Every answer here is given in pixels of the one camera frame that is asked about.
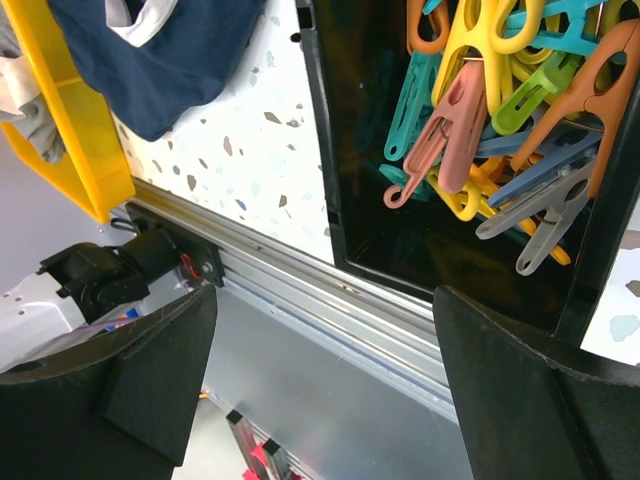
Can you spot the yellow plastic tray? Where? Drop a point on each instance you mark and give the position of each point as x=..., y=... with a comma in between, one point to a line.
x=93, y=173

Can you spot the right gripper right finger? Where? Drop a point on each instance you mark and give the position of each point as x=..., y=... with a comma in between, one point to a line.
x=533, y=407

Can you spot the grey underwear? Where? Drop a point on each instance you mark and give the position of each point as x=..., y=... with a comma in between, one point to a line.
x=22, y=103

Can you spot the pink clothespin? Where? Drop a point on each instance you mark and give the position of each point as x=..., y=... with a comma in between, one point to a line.
x=451, y=134

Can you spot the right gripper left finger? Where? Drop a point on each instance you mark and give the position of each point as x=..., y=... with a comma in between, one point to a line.
x=118, y=406

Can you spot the black clip box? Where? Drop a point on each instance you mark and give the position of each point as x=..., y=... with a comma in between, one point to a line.
x=537, y=227

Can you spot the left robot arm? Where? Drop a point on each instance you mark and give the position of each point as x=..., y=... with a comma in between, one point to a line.
x=77, y=287

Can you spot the aluminium rail frame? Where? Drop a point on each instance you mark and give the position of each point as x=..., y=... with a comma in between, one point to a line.
x=345, y=375

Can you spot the navy underwear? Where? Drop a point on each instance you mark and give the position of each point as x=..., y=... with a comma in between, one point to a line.
x=154, y=60

